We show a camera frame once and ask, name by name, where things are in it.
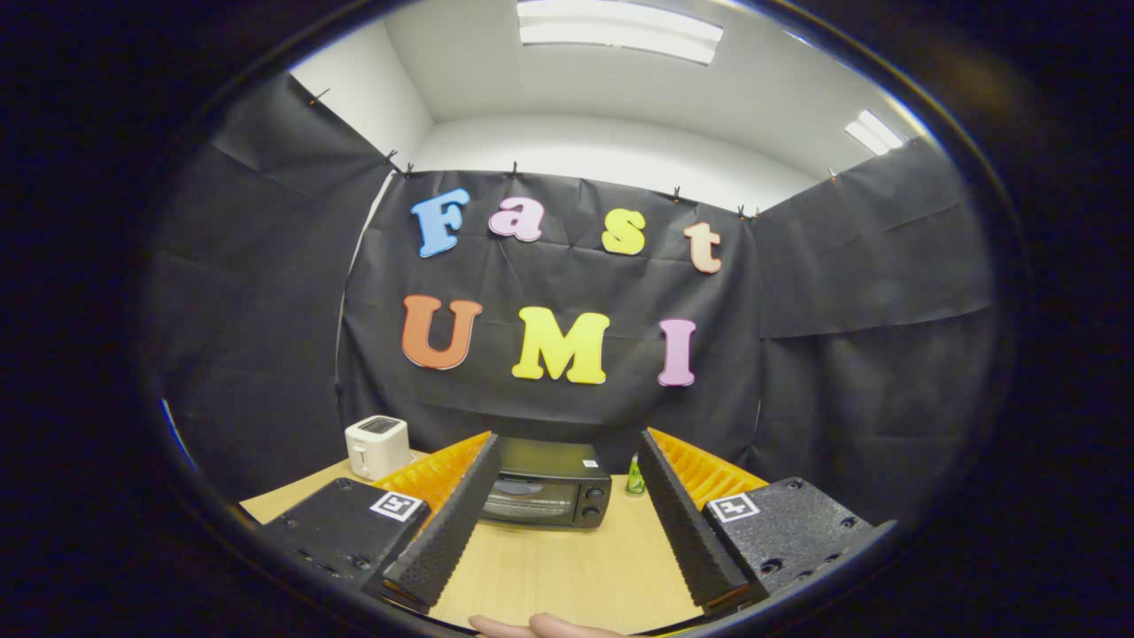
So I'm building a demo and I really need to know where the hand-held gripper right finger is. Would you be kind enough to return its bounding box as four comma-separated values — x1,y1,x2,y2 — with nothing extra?
636,427,887,617

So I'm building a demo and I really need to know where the row of black clips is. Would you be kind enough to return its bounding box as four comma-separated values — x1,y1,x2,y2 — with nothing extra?
306,84,841,221

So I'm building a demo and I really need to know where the small ceiling light panel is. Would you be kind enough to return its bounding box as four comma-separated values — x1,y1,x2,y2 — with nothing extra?
843,109,906,157

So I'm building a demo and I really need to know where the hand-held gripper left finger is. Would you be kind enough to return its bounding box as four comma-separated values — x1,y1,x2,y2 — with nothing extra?
261,432,503,614

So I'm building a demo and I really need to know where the long ceiling light panel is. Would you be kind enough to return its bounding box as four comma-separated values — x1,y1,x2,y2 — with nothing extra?
517,0,725,66

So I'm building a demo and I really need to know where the white pop-up toaster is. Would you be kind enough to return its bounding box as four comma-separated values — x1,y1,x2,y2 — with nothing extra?
345,415,413,481

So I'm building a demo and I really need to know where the black toaster oven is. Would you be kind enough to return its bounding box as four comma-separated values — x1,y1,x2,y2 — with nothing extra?
478,436,614,530

